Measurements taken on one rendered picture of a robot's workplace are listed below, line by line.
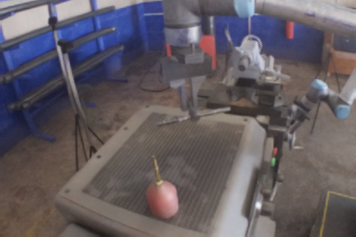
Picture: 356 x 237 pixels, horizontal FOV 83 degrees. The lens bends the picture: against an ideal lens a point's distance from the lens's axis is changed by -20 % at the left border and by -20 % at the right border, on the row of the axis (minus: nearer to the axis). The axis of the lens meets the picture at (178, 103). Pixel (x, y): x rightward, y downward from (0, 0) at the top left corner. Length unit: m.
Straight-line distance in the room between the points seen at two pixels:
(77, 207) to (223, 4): 0.59
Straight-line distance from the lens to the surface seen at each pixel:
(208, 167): 0.66
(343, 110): 1.42
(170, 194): 0.51
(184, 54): 0.55
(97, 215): 0.61
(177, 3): 0.57
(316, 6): 0.71
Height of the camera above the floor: 1.79
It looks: 29 degrees down
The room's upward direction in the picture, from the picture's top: 5 degrees counter-clockwise
